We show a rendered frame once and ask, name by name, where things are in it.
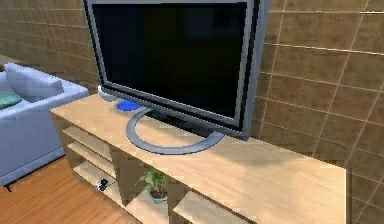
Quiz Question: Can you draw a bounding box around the grey flat screen television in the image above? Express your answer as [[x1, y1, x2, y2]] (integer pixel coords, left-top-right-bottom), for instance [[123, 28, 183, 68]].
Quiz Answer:
[[81, 0, 271, 156]]

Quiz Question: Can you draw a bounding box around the small green houseplant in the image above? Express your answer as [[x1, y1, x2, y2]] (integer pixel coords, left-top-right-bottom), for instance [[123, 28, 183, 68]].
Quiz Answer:
[[135, 168, 169, 205]]

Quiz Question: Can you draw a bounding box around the light wooden television stand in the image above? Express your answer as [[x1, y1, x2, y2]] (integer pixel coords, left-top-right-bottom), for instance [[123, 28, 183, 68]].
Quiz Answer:
[[49, 93, 348, 224]]

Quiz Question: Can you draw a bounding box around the blue plate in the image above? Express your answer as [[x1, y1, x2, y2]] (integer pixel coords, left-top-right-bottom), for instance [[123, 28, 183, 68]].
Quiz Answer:
[[115, 99, 143, 113]]

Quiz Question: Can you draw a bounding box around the small black and white object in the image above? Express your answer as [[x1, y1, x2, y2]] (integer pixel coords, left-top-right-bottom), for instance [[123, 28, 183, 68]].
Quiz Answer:
[[96, 178, 110, 192]]

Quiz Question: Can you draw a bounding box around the pale blue sofa cushion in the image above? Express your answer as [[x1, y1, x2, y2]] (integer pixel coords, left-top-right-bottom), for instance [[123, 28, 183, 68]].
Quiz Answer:
[[3, 62, 65, 99]]

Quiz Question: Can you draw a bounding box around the pale blue sofa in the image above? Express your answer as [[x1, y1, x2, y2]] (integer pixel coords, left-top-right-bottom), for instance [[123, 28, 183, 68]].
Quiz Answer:
[[0, 62, 90, 188]]

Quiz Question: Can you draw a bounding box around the green cushion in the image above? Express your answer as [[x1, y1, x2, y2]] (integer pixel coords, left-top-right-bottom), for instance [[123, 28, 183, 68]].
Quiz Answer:
[[0, 90, 23, 110]]

